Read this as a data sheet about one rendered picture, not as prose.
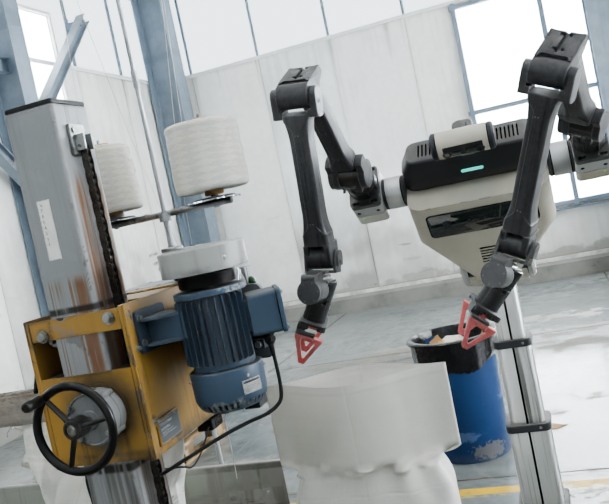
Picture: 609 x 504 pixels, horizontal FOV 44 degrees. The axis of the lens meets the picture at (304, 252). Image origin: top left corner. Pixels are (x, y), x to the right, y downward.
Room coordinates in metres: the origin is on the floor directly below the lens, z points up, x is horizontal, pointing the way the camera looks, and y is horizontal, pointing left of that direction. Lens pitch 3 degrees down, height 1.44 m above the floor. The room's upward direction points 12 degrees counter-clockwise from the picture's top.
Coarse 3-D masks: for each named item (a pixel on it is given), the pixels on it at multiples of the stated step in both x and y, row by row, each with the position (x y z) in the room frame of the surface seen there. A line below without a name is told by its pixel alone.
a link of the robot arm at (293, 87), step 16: (288, 80) 1.72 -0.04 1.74; (304, 80) 1.71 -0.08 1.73; (288, 96) 1.69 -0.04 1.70; (304, 96) 1.67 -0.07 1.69; (320, 128) 1.85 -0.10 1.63; (336, 128) 1.89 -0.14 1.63; (336, 144) 1.90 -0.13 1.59; (336, 160) 1.95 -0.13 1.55; (352, 160) 1.97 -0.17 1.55; (368, 160) 2.02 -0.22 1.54; (336, 176) 2.01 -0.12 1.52; (368, 176) 2.01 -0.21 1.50
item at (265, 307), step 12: (264, 288) 1.59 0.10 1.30; (276, 288) 1.52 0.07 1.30; (252, 300) 1.52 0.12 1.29; (264, 300) 1.52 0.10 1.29; (276, 300) 1.52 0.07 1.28; (252, 312) 1.52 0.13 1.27; (264, 312) 1.52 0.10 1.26; (276, 312) 1.52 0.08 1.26; (252, 324) 1.52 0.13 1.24; (264, 324) 1.52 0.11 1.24; (276, 324) 1.52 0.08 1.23; (288, 324) 1.53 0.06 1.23
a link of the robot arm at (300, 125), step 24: (312, 96) 1.68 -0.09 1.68; (288, 120) 1.71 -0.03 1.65; (312, 120) 1.72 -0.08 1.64; (312, 144) 1.73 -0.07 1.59; (312, 168) 1.73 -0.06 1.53; (312, 192) 1.74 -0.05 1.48; (312, 216) 1.75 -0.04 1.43; (312, 240) 1.77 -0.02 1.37; (336, 240) 1.81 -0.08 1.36; (312, 264) 1.79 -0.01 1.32
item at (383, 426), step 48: (288, 384) 1.88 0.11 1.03; (336, 384) 1.91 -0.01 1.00; (384, 384) 1.73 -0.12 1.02; (432, 384) 1.76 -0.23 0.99; (288, 432) 1.86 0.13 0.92; (336, 432) 1.74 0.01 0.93; (384, 432) 1.72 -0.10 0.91; (432, 432) 1.76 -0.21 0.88; (336, 480) 1.77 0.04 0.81; (384, 480) 1.74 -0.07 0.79; (432, 480) 1.72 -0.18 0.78
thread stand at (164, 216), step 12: (120, 12) 1.73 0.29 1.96; (132, 60) 1.73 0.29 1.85; (132, 72) 1.73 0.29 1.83; (144, 120) 1.73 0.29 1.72; (144, 132) 1.73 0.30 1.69; (156, 168) 1.73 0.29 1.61; (156, 180) 1.73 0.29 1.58; (192, 204) 1.66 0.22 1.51; (204, 204) 1.70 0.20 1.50; (216, 204) 1.69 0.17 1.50; (120, 216) 1.76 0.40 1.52; (132, 216) 1.77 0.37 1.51; (144, 216) 1.75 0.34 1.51; (156, 216) 1.74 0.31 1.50; (168, 216) 1.72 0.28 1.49; (168, 228) 1.73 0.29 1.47; (168, 240) 1.73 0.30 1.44
